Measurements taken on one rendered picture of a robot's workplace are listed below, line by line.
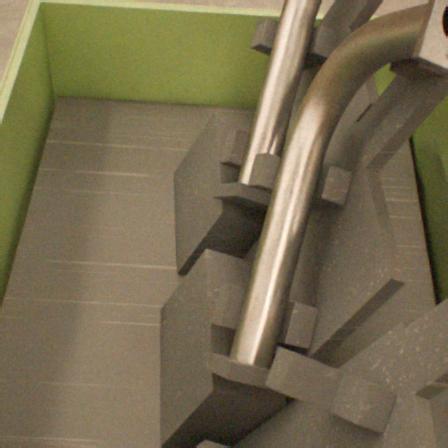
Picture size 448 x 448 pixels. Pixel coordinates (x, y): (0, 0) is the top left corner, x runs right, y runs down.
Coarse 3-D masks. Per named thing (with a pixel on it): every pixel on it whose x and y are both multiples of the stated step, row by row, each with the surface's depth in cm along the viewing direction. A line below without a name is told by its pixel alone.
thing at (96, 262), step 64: (64, 128) 87; (128, 128) 88; (192, 128) 88; (64, 192) 81; (128, 192) 82; (384, 192) 83; (64, 256) 76; (128, 256) 76; (0, 320) 71; (64, 320) 71; (128, 320) 71; (384, 320) 73; (0, 384) 67; (64, 384) 67; (128, 384) 67
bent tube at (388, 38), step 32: (384, 32) 51; (416, 32) 48; (352, 64) 55; (384, 64) 54; (320, 96) 57; (352, 96) 58; (320, 128) 58; (288, 160) 58; (320, 160) 59; (288, 192) 58; (288, 224) 58; (256, 256) 59; (288, 256) 58; (256, 288) 58; (288, 288) 58; (256, 320) 57; (256, 352) 57
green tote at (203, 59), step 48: (48, 0) 83; (96, 0) 84; (48, 48) 87; (96, 48) 87; (144, 48) 87; (192, 48) 86; (240, 48) 86; (0, 96) 73; (48, 96) 89; (96, 96) 92; (144, 96) 91; (192, 96) 91; (240, 96) 91; (0, 144) 71; (432, 144) 81; (0, 192) 72; (432, 192) 80; (0, 240) 73; (432, 240) 79; (0, 288) 74
